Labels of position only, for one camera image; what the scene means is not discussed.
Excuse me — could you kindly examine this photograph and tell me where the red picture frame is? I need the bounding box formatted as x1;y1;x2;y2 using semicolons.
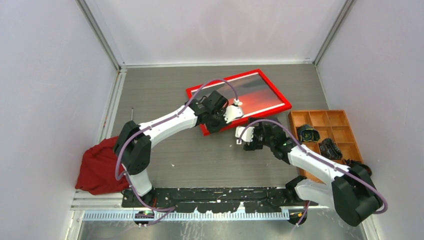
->
196;69;292;132

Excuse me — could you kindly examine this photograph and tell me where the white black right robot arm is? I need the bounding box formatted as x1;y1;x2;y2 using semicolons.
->
235;118;389;227

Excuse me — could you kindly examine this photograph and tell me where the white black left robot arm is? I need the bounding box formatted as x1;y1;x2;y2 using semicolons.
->
113;90;231;207

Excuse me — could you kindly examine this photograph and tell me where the blue yellow rolled tie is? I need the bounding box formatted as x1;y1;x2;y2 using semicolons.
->
296;124;321;143

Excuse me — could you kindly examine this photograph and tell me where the dark rolled tie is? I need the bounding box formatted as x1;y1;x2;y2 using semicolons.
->
318;138;343;160

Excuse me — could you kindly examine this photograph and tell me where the orange compartment tray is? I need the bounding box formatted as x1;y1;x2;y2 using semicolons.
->
288;110;364;165

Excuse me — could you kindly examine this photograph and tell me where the red cloth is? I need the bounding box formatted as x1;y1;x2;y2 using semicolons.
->
75;136;129;195

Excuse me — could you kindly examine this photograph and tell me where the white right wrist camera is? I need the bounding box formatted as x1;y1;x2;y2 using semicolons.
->
235;126;255;145

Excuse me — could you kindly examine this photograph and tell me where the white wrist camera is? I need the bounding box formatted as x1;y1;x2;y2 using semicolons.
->
223;98;245;124
235;126;255;145

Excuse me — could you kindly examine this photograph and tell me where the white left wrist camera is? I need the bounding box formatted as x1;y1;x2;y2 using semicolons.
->
223;98;245;124

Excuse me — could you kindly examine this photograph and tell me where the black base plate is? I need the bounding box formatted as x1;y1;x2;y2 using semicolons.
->
141;186;306;214

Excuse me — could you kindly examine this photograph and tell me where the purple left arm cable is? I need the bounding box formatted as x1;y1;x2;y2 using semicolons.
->
114;78;241;228

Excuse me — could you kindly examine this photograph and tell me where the white slotted cable duct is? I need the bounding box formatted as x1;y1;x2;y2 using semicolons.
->
82;209;290;222

